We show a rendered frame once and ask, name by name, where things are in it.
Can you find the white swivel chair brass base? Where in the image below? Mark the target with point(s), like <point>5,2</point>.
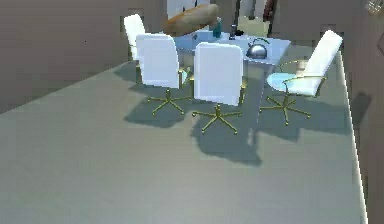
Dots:
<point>218,74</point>
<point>310,71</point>
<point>134,32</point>
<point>158,63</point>

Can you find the teal bottle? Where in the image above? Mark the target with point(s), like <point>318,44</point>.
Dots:
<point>217,29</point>

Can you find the silver kettle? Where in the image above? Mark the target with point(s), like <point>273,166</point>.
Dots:
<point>256,50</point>

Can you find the pale blue dining table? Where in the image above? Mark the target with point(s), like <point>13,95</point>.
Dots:
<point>276,46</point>

